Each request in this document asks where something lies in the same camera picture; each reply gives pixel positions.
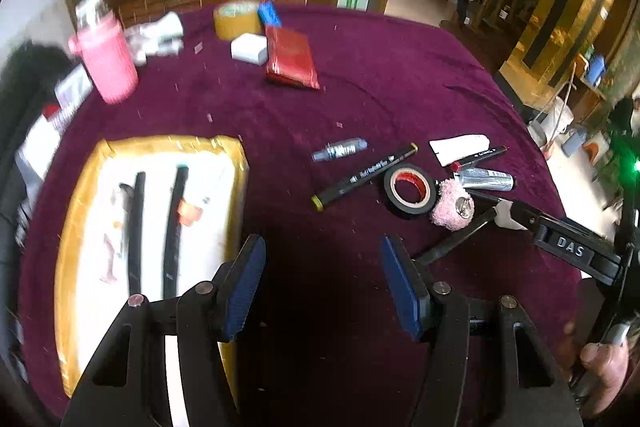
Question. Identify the yellow-taped white foam box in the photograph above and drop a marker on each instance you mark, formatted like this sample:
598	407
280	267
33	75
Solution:
215	187

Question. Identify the blue plastic container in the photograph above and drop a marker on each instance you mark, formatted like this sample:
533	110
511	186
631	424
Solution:
596	69

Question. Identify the silver tube with black cap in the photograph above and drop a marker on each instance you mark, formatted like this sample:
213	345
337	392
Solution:
487	179

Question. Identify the black leather chair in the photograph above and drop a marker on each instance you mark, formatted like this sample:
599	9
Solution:
20	117

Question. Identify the black flat strip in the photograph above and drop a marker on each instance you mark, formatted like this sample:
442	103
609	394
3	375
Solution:
136	237
172	232

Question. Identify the white packets on chair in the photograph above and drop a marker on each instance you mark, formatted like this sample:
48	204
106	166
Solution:
45	132

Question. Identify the purple velvet tablecloth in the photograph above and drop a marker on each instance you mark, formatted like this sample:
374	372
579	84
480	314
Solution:
350	107

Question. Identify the black marker with yellow end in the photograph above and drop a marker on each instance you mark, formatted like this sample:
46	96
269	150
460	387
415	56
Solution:
365	174

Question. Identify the black marker with red end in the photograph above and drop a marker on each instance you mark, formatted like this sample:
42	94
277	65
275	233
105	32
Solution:
480	155

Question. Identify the red foil packet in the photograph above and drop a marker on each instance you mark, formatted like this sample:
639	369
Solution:
290	57

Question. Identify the white paper card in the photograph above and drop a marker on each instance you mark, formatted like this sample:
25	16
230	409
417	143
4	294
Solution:
457	147

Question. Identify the small white box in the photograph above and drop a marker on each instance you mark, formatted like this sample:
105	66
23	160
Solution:
248	49

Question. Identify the black electrical tape roll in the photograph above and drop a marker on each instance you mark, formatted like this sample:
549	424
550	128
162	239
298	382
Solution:
409	192

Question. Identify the yellow packing tape roll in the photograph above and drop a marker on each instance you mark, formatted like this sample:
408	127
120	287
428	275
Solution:
236	19

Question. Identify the person's right hand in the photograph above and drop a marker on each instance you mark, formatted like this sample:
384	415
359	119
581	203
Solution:
612	372

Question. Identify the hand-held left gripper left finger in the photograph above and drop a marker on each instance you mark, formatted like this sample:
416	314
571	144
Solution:
247	287

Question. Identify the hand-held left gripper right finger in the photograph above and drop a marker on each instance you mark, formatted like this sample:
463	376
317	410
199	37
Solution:
402	282

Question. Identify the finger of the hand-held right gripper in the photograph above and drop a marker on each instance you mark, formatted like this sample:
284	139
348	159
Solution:
512	212
457	237

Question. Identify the pink fluffy hair clip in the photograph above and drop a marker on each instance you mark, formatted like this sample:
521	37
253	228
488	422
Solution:
450	207

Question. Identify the pink knitted-sleeve cup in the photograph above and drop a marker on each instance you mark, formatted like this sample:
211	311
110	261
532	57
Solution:
107	59

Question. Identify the small blue object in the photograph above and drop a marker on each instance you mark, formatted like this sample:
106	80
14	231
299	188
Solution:
267	13

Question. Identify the short dark marker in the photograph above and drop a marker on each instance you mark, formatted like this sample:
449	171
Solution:
340	150

